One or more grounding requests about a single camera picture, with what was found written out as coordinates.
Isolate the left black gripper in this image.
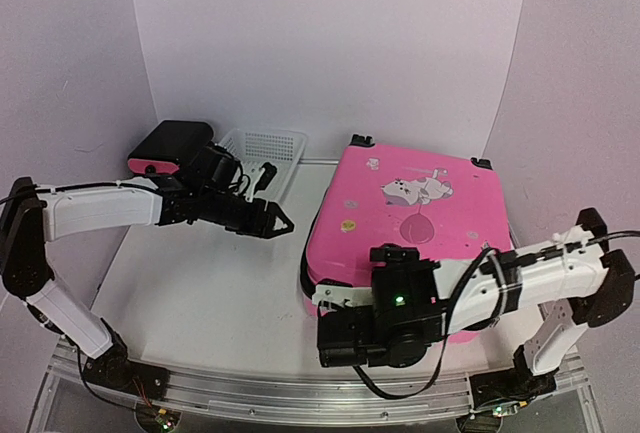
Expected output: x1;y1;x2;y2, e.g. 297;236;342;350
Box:
200;187;294;239

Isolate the white plastic mesh basket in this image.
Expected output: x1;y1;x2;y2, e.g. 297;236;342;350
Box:
217;128;307;202

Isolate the pink hard-shell suitcase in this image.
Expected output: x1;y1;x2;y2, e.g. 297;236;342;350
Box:
299;134;512;316

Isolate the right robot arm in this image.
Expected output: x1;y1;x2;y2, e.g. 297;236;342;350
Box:
313;208;637;416

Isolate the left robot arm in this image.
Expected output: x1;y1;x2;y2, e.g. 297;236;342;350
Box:
1;143;294;398

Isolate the black pink drawer organizer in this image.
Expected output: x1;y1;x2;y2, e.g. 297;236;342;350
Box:
127;120;214;188

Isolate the small green circuit board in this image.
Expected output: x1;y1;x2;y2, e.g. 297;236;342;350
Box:
152;408;179;432

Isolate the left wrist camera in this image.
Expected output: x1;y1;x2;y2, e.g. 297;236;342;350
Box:
249;162;278;201

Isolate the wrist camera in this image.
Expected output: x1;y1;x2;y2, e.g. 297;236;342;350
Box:
311;282;374;309
249;162;278;201

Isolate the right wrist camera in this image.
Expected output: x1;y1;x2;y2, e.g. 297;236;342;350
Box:
311;282;374;309

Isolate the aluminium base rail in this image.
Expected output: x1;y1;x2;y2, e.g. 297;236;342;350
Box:
29;332;601;433

